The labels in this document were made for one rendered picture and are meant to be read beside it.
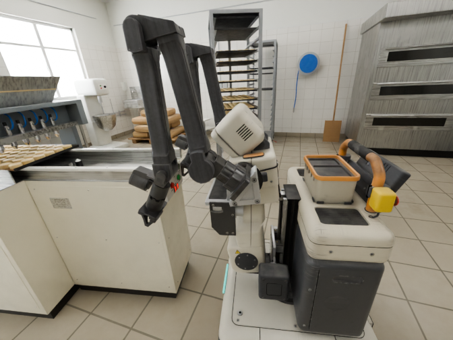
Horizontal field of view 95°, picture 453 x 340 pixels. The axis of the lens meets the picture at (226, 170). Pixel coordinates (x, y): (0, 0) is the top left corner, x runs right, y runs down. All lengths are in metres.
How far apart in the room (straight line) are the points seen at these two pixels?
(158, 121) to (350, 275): 0.78
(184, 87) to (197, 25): 4.78
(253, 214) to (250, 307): 0.46
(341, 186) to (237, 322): 0.73
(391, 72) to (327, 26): 1.53
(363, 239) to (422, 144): 3.63
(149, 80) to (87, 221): 0.92
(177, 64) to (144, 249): 0.98
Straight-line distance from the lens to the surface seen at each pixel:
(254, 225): 0.92
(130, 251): 1.35
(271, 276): 0.95
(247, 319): 1.13
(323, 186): 0.82
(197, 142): 0.61
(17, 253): 1.51
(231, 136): 0.72
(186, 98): 0.60
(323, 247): 0.76
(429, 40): 4.10
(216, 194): 0.88
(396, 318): 1.69
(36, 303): 1.70
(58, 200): 1.38
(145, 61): 0.63
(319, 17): 4.89
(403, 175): 0.89
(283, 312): 1.16
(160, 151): 0.65
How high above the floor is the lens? 1.25
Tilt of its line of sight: 24 degrees down
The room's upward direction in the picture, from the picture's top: 3 degrees counter-clockwise
